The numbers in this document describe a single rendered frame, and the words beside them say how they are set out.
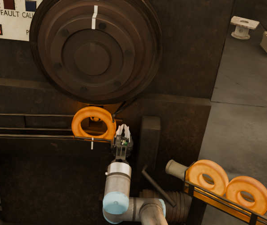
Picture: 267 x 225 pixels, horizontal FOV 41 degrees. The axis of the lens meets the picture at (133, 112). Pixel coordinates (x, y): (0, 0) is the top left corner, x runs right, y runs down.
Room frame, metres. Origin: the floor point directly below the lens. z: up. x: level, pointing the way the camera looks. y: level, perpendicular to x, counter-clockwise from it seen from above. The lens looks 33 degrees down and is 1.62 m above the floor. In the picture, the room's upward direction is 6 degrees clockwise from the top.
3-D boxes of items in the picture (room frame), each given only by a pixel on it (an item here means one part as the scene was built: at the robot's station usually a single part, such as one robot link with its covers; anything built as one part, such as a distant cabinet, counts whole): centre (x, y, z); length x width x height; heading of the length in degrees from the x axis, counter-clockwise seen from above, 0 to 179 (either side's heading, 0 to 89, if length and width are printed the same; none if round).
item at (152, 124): (1.20, -0.08, 0.68); 0.11 x 0.08 x 0.24; 1
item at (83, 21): (1.09, 0.16, 1.11); 0.28 x 0.06 x 0.28; 91
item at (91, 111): (1.19, 0.16, 0.75); 0.18 x 0.03 x 0.18; 90
